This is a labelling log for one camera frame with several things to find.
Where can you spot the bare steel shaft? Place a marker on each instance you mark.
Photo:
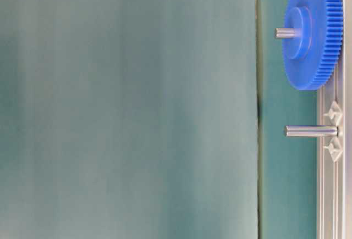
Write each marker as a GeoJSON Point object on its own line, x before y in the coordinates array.
{"type": "Point", "coordinates": [310, 131]}

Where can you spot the aluminium extrusion rail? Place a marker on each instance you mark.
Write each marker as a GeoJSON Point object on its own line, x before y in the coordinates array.
{"type": "Point", "coordinates": [334, 153]}

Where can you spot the large blue plastic gear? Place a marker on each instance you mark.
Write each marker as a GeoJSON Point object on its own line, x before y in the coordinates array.
{"type": "Point", "coordinates": [311, 56]}

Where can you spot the steel shaft through blue gear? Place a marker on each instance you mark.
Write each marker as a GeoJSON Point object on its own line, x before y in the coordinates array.
{"type": "Point", "coordinates": [285, 33]}

